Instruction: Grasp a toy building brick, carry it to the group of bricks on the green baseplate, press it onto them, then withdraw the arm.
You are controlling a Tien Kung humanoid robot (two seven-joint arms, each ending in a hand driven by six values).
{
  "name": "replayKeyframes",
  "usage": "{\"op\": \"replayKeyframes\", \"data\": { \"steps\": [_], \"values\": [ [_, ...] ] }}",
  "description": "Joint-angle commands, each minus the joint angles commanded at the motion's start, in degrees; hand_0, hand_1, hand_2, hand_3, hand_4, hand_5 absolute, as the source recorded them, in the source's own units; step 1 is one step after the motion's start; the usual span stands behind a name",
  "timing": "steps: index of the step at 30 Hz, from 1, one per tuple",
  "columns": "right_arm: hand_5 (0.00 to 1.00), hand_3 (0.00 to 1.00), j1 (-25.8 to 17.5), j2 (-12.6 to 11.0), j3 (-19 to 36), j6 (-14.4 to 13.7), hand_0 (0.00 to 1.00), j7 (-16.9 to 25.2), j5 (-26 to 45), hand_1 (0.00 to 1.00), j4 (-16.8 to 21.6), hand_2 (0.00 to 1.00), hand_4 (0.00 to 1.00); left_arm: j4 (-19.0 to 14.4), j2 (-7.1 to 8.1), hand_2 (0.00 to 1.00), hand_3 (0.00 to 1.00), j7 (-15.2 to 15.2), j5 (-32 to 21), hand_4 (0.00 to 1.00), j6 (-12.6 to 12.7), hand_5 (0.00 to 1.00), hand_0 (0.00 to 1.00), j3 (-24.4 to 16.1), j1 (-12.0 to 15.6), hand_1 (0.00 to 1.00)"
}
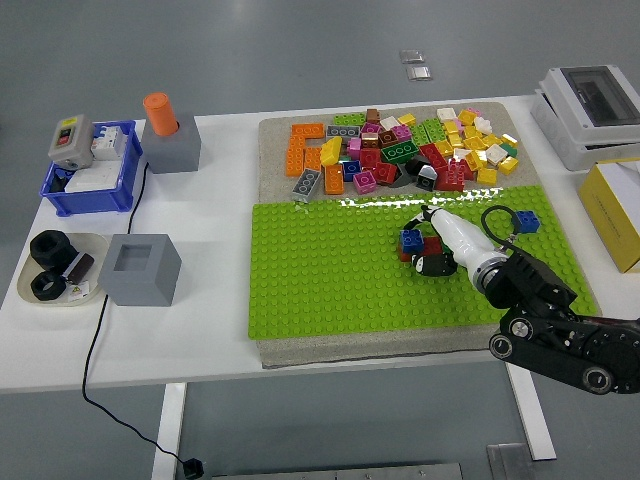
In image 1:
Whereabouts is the white switch plate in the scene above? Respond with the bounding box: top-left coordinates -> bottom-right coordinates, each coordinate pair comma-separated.
64,167 -> 121,194

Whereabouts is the beige tray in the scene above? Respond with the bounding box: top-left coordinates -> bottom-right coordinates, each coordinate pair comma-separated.
17,232 -> 111,307

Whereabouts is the grey push-button switch box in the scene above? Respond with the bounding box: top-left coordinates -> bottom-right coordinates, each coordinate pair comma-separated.
48,114 -> 96,169

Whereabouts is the yellow cardboard box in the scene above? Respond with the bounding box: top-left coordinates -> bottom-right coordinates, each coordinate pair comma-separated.
578,158 -> 640,274

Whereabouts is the small grey metal plate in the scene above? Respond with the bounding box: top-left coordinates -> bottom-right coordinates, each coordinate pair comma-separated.
487,443 -> 531,480

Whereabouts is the grey long toy brick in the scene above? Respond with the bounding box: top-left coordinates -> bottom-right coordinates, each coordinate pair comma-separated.
290,168 -> 323,204
325,124 -> 362,141

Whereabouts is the red long toy brick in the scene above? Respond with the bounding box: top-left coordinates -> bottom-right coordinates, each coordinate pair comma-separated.
418,143 -> 450,172
399,237 -> 446,264

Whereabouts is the lime green studded baseplate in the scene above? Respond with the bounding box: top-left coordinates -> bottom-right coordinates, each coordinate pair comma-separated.
244,185 -> 600,342

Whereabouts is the dark brown roller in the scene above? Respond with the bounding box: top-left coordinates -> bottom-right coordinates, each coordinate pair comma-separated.
62,252 -> 96,282

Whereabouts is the dark green long toy brick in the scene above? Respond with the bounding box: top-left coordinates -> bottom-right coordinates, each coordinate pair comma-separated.
379,140 -> 419,164

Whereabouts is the large black nut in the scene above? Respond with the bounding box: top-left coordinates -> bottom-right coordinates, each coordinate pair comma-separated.
29,229 -> 76,264

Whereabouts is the grey block with square hole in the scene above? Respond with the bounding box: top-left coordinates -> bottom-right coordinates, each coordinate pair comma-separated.
97,233 -> 182,307

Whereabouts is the small black nut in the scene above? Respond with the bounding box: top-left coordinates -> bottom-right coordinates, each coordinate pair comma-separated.
30,272 -> 67,303

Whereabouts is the magenta square toy brick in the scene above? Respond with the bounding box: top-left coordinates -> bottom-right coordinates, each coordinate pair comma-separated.
352,170 -> 378,197

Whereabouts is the orange cylinder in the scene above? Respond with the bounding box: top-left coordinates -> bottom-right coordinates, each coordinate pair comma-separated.
142,91 -> 180,137

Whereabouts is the grey block with round hole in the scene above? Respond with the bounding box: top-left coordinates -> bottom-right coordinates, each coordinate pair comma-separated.
141,112 -> 203,175

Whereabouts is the blue plastic bin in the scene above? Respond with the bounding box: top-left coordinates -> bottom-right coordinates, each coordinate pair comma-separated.
39,119 -> 144,217

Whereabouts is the white table leg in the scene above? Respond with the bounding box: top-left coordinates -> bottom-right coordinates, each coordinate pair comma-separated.
151,382 -> 189,480
504,362 -> 557,461

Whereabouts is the white plastic enclosure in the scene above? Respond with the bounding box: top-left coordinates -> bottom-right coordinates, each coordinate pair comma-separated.
529,89 -> 640,172

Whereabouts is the black power cord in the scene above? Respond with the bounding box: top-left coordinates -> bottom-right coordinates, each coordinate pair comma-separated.
81,160 -> 189,464

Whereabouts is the white circuit breaker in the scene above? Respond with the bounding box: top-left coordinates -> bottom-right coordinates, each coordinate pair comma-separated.
91,124 -> 124,161

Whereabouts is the white box with dark window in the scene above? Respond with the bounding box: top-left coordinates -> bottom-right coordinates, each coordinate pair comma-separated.
539,65 -> 640,129

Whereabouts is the long grey metal plate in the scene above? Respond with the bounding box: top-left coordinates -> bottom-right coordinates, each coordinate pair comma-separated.
212,462 -> 464,480

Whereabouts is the large red toy brick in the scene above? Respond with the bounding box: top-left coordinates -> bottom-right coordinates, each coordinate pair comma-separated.
433,158 -> 475,194

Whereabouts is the yellow curved toy brick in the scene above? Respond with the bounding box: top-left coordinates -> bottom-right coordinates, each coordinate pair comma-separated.
319,136 -> 344,168

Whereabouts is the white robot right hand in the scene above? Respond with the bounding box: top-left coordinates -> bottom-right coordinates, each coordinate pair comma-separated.
399,204 -> 504,279

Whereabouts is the black and grey toy brick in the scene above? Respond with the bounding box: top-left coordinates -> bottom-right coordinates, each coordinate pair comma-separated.
415,165 -> 439,193

